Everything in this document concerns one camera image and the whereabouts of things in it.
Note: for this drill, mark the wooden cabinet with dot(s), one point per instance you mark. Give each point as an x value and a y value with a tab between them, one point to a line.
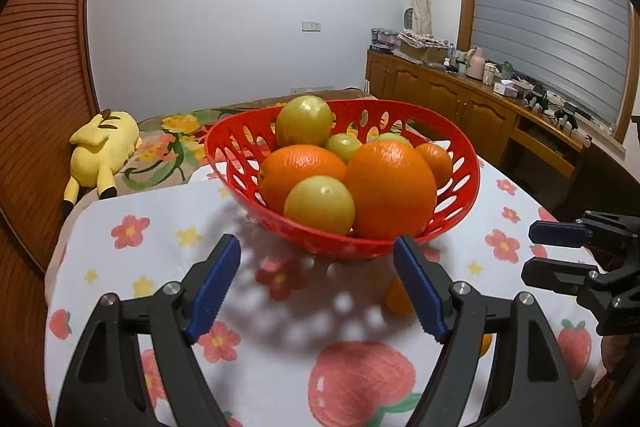
440	99

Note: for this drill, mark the large yellow-green citrus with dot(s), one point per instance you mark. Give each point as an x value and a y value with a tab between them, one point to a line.
304	121

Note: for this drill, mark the floral blanket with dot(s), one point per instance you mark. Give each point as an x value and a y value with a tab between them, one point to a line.
165	147

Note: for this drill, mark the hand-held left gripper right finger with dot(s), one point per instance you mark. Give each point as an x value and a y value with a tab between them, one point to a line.
417	289

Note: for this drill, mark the red plastic basket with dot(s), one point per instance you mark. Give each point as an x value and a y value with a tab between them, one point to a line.
320	239

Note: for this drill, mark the cardboard box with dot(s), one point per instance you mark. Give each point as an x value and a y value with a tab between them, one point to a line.
422	49

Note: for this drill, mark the white floral tablecloth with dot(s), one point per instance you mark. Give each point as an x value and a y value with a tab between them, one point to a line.
160	257

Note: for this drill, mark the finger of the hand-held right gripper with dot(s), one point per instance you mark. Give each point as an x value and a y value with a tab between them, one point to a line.
550	274
557	233

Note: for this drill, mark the large orange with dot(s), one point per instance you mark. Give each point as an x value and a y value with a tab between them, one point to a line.
300	169
391	189

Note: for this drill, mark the grey window blind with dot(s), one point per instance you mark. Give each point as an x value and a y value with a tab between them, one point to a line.
545	7

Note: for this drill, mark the tissue box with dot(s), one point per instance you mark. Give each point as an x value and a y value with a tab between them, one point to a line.
506	88

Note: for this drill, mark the stack of folded cloths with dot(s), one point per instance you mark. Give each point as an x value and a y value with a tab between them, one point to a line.
384	40

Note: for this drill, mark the wooden louvred wardrobe door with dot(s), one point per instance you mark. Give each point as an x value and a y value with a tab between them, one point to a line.
45	82

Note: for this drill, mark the white wall switch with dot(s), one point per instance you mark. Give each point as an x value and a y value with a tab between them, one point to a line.
311	26

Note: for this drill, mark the small green citrus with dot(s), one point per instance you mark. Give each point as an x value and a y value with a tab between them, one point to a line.
392	138
344	147

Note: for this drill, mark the yellow plush toy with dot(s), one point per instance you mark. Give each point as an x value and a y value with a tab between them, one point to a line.
102	142

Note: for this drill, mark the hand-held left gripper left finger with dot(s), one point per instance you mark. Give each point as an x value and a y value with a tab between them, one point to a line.
215	292

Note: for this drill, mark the pink kettle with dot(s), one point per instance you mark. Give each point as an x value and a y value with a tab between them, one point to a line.
475	66

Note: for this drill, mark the small tangerine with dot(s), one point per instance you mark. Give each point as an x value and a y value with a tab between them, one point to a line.
397	299
484	346
436	163

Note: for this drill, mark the person's right hand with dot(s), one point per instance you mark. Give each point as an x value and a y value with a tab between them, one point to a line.
614	354

